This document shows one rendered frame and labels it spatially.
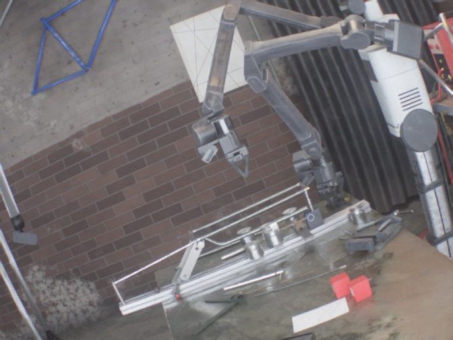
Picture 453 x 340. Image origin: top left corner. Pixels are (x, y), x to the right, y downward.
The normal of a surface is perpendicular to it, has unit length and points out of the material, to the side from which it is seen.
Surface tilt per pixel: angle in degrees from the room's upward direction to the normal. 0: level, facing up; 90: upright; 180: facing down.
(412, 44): 90
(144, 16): 90
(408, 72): 90
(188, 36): 90
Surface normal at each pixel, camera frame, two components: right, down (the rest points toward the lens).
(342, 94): -0.61, 0.39
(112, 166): 0.16, 0.15
